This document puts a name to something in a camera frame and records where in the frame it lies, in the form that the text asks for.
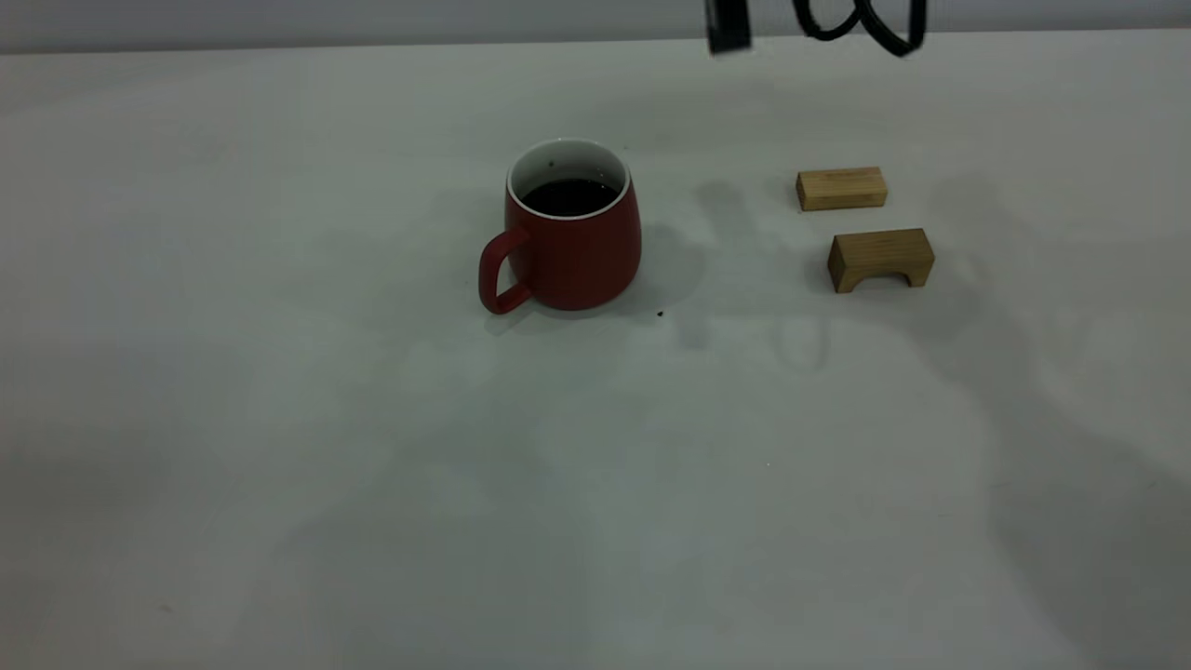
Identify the flat rectangular wooden block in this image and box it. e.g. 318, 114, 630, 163
796, 167, 889, 213

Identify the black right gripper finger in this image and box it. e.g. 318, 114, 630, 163
705, 0, 754, 56

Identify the arch-shaped wooden block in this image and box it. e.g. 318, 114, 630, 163
827, 228, 936, 295

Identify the black looped cable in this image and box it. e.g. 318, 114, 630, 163
791, 0, 930, 59

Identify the dark red ceramic mug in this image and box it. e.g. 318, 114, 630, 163
478, 139, 643, 316

